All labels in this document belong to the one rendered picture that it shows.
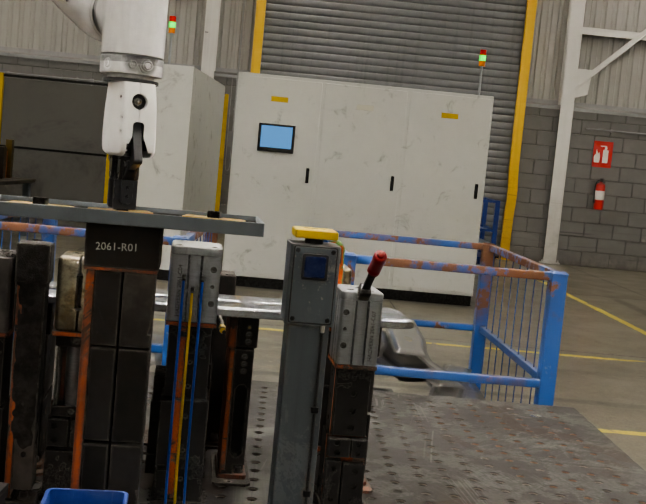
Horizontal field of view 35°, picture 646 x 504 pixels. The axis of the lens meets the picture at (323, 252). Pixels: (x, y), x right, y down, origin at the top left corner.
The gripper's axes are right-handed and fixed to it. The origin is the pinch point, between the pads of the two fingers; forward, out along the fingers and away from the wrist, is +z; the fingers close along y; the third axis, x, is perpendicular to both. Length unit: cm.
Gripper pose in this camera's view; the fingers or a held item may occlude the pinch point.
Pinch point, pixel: (122, 193)
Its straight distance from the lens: 141.7
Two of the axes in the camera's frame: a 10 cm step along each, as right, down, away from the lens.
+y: -4.7, -1.2, 8.8
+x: -8.8, -0.4, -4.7
